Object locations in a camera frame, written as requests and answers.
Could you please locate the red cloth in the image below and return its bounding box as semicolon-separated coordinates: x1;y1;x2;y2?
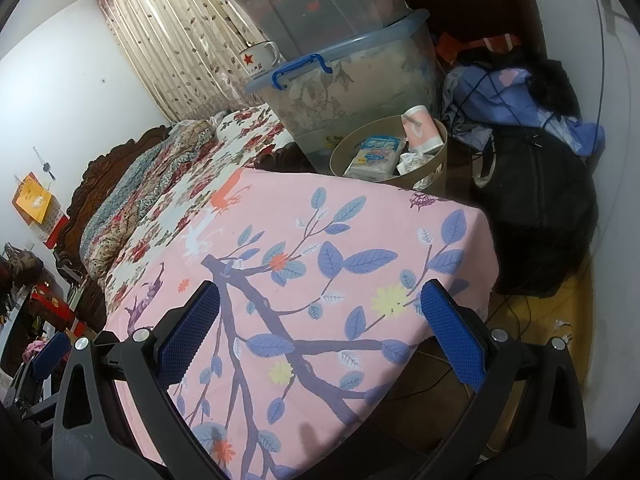
435;32;523;61

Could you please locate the patterned quilt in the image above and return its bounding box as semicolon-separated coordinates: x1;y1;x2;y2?
79;119;221;281

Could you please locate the hanging wall ornament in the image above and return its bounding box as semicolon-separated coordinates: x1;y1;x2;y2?
32;146;53;181

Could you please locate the pink leaf print tablecloth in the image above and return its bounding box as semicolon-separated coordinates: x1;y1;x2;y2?
102;167;501;480

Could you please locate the floral bed sheet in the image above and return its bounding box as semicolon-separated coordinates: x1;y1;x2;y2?
102;105;296;306

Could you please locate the red gift box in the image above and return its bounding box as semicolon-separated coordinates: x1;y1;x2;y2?
27;284;88;336

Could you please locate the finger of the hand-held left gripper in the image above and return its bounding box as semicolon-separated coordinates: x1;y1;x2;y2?
10;331;72;423

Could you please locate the brown handbag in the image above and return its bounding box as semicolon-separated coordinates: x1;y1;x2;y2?
0;242;46;286

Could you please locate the beige leaf print curtain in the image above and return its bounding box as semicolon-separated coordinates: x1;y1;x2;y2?
95;0;273;126

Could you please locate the red yellow wall calendar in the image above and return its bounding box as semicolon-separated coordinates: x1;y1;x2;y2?
12;171;68;250

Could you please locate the clear storage box blue lid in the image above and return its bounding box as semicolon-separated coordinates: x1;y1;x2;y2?
223;0;412;58

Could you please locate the black backpack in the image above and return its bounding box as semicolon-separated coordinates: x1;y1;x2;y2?
470;125;598;298

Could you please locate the round tan waste basket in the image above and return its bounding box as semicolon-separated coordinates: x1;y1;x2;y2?
329;115;449;193

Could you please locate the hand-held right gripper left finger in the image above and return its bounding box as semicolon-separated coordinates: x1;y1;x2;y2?
51;280;222;480

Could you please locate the white enamel mug red star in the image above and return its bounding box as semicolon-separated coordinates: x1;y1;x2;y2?
237;40;281;78

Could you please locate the dark wooden nightstand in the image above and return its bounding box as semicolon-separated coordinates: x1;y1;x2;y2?
55;260;108;331

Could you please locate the blue purple clothing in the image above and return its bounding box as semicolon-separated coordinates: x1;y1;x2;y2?
442;65;606;156

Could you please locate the carved wooden headboard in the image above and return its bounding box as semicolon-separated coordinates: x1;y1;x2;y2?
52;125;173;321

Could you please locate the clear storage box blue handle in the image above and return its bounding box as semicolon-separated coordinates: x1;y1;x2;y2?
244;9;446;173

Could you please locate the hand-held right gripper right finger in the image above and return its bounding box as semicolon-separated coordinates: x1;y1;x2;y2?
397;279;588;480

